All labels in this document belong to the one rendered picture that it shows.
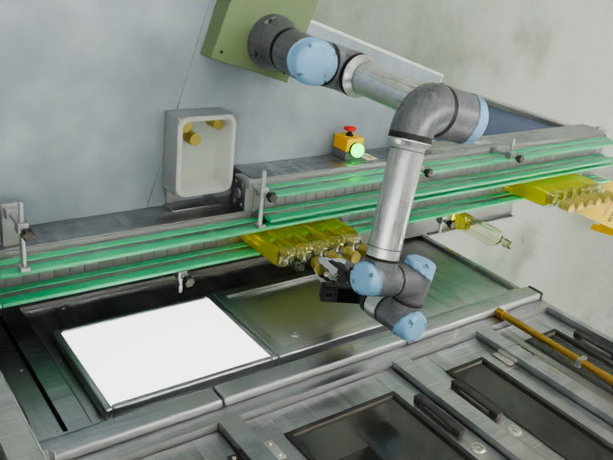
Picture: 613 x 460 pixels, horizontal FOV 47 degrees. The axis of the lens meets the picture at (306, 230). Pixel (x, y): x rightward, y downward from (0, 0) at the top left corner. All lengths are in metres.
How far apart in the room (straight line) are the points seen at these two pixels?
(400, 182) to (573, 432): 0.72
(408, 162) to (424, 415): 0.59
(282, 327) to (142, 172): 0.57
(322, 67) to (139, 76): 0.47
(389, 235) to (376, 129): 0.94
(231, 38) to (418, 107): 0.62
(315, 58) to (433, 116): 0.42
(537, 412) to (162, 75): 1.27
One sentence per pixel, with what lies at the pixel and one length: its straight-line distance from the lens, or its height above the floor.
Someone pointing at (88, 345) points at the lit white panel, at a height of 1.07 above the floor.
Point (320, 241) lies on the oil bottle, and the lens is 1.99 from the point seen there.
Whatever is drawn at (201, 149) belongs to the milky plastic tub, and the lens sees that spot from 2.03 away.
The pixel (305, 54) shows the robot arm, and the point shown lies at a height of 1.04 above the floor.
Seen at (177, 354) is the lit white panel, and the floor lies 1.20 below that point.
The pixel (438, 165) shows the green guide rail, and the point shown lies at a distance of 2.45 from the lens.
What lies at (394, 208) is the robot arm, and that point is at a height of 1.46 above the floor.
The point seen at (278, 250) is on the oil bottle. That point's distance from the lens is 1.91.
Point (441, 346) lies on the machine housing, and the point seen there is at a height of 1.43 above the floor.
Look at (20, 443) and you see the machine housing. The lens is 0.97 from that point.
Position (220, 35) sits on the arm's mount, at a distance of 1.93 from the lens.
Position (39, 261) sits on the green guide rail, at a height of 0.92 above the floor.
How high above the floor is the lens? 2.46
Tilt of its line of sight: 46 degrees down
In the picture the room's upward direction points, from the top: 123 degrees clockwise
